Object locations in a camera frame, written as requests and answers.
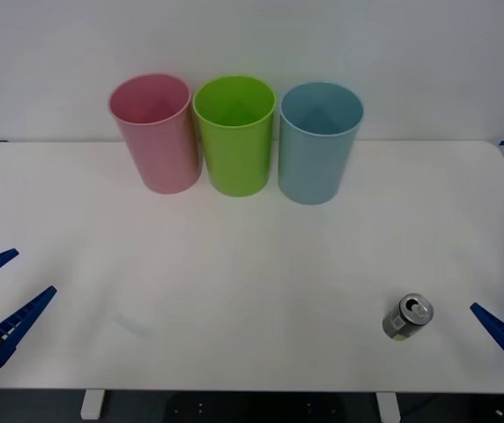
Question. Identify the pink plastic bin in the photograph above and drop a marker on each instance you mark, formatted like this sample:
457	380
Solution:
164	154

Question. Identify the white table leg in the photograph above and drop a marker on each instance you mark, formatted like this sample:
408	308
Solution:
387	407
92	405

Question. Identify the pale blue plastic bin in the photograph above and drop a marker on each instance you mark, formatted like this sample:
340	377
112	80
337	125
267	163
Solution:
309	172

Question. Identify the yellow-green plastic bin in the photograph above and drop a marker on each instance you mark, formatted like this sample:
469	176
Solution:
236	163

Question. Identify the black drink can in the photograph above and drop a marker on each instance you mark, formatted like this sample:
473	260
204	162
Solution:
404	319

